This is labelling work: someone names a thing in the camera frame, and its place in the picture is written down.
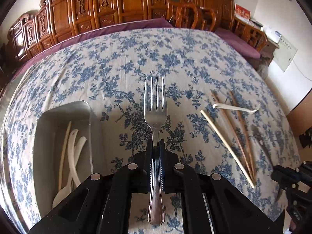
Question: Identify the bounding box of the white cable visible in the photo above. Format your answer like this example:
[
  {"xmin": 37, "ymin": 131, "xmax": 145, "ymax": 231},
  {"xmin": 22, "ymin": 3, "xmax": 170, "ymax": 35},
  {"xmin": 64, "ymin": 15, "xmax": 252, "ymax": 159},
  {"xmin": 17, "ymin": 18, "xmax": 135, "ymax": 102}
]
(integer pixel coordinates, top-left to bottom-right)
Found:
[{"xmin": 292, "ymin": 60, "xmax": 312, "ymax": 84}]

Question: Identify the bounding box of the rectangular metal tin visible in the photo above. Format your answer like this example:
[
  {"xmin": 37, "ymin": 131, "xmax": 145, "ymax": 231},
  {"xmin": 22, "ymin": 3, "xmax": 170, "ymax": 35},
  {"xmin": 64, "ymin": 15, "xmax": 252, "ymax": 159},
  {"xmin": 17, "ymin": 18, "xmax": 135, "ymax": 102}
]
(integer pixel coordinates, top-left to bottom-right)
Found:
[{"xmin": 32, "ymin": 100, "xmax": 109, "ymax": 216}]

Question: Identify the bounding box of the white telephone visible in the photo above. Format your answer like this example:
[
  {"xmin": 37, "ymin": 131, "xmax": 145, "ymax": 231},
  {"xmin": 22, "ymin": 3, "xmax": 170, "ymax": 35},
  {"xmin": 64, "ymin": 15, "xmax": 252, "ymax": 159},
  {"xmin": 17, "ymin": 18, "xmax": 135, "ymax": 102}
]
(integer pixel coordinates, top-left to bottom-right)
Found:
[{"xmin": 264, "ymin": 28, "xmax": 281, "ymax": 43}]

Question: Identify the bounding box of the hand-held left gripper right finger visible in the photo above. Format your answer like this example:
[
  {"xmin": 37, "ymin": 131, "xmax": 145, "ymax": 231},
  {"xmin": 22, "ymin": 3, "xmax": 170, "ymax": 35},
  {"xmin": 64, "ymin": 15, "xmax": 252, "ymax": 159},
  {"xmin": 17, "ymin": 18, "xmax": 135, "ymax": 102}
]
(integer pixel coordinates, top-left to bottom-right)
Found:
[{"xmin": 158, "ymin": 139, "xmax": 284, "ymax": 234}]

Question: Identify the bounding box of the brown wooden chopstick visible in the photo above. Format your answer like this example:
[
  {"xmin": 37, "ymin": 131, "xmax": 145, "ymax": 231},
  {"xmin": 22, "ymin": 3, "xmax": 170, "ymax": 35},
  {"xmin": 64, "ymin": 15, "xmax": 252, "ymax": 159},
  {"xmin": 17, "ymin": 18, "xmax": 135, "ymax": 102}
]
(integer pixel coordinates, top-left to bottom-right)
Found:
[
  {"xmin": 211, "ymin": 90, "xmax": 254, "ymax": 184},
  {"xmin": 230, "ymin": 91, "xmax": 257, "ymax": 176}
]

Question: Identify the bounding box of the white wall board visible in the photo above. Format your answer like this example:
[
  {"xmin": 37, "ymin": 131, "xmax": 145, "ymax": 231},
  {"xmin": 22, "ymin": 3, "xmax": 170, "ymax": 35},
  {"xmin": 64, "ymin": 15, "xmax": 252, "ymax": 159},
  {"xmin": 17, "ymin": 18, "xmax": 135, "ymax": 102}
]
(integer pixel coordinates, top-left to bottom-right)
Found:
[{"xmin": 273, "ymin": 35, "xmax": 298, "ymax": 73}]

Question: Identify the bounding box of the brown wooden door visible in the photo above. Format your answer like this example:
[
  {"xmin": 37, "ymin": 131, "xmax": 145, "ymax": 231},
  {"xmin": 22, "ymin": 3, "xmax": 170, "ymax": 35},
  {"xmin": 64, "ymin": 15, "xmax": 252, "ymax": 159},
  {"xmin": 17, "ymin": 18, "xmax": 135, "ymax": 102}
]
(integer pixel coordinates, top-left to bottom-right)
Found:
[{"xmin": 286, "ymin": 77, "xmax": 312, "ymax": 137}]

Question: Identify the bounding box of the blue floral tablecloth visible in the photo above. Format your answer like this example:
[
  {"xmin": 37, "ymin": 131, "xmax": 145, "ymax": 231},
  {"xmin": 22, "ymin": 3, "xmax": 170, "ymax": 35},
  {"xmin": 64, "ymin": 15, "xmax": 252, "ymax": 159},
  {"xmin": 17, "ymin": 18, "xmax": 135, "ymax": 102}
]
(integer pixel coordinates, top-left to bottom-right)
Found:
[{"xmin": 0, "ymin": 27, "xmax": 301, "ymax": 234}]

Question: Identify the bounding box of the cream plastic spoon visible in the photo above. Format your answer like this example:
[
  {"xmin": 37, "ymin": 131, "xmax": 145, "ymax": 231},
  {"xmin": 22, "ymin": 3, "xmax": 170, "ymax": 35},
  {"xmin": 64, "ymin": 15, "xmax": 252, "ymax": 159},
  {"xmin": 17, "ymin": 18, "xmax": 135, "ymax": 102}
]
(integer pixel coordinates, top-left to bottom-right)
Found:
[{"xmin": 52, "ymin": 166, "xmax": 82, "ymax": 209}]

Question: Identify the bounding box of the carved wooden sofa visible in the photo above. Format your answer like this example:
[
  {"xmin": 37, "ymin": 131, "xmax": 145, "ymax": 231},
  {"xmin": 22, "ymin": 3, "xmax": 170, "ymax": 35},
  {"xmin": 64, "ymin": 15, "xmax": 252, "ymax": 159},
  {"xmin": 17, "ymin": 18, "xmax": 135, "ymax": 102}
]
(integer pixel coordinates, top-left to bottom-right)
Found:
[{"xmin": 6, "ymin": 0, "xmax": 217, "ymax": 64}]

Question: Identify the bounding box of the grey plastic bag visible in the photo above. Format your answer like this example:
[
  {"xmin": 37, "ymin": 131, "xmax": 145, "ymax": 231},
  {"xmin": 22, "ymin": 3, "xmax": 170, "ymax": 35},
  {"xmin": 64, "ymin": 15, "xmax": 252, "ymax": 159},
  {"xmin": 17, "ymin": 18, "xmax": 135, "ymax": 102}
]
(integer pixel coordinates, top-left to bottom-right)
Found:
[{"xmin": 258, "ymin": 61, "xmax": 269, "ymax": 79}]

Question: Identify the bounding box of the light bamboo chopstick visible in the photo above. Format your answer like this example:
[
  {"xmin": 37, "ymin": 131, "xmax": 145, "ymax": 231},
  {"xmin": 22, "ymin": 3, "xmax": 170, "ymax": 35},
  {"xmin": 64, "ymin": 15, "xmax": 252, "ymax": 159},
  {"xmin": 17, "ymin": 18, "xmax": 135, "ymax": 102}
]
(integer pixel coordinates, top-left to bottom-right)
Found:
[
  {"xmin": 57, "ymin": 121, "xmax": 72, "ymax": 191},
  {"xmin": 200, "ymin": 110, "xmax": 255, "ymax": 189}
]

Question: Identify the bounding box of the purple armchair cushion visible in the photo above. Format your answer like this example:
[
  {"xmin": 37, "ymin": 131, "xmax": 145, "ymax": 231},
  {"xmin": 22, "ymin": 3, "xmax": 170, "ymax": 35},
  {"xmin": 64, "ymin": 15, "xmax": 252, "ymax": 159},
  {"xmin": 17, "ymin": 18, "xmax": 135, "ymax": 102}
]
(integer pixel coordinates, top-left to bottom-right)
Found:
[{"xmin": 214, "ymin": 28, "xmax": 261, "ymax": 59}]

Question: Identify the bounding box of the metal spoon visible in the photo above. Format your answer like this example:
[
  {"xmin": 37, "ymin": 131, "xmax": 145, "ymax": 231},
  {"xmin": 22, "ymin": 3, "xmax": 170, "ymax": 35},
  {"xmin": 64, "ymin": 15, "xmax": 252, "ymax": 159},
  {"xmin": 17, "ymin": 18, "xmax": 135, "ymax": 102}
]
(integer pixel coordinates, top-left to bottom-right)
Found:
[{"xmin": 251, "ymin": 124, "xmax": 276, "ymax": 176}]

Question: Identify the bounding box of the carved wooden armchair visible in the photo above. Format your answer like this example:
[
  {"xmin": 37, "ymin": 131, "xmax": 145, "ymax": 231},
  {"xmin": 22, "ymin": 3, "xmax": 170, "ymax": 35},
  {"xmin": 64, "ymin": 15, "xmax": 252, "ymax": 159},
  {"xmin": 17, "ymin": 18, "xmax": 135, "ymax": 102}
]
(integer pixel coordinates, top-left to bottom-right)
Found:
[{"xmin": 179, "ymin": 0, "xmax": 269, "ymax": 61}]

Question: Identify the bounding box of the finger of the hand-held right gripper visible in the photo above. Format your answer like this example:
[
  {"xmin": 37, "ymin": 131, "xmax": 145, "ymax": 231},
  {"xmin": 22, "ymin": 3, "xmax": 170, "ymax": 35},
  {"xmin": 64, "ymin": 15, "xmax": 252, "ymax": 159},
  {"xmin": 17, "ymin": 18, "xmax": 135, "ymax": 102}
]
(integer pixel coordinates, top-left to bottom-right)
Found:
[
  {"xmin": 271, "ymin": 161, "xmax": 312, "ymax": 190},
  {"xmin": 300, "ymin": 130, "xmax": 312, "ymax": 149}
]

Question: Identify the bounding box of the metal fork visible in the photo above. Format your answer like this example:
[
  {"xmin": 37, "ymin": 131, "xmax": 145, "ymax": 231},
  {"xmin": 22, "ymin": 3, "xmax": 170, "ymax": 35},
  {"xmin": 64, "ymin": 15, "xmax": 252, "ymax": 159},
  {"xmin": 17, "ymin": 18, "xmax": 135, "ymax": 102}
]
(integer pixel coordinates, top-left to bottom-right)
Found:
[{"xmin": 144, "ymin": 76, "xmax": 167, "ymax": 225}]

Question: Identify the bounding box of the wooden side table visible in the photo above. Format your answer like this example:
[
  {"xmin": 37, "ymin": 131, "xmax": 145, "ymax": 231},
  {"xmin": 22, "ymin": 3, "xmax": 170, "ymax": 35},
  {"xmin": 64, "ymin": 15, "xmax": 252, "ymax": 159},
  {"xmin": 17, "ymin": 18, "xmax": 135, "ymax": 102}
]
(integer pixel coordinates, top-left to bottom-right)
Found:
[{"xmin": 260, "ymin": 22, "xmax": 281, "ymax": 66}]

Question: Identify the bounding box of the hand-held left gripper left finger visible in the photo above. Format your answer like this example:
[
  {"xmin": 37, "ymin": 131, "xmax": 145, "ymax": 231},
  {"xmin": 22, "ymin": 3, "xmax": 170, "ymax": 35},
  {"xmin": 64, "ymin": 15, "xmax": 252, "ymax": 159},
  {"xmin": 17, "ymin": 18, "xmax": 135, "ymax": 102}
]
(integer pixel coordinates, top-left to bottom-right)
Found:
[{"xmin": 28, "ymin": 139, "xmax": 154, "ymax": 234}]

